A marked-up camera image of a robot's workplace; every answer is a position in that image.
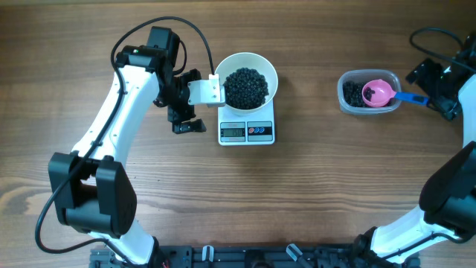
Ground pink scoop blue handle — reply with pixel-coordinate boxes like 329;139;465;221
361;80;428;108

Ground white bowl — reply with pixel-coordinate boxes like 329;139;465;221
215;52;279;114

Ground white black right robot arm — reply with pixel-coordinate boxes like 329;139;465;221
345;33;475;267

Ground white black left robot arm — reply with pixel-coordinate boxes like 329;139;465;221
45;45;206;267

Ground black beans in bowl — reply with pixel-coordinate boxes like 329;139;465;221
223;68;269;110

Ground white digital kitchen scale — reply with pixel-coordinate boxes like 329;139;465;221
218;101;276;146

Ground clear container of black beans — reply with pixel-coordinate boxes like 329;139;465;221
337;69;401;115

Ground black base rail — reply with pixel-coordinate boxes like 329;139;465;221
89;243;421;268

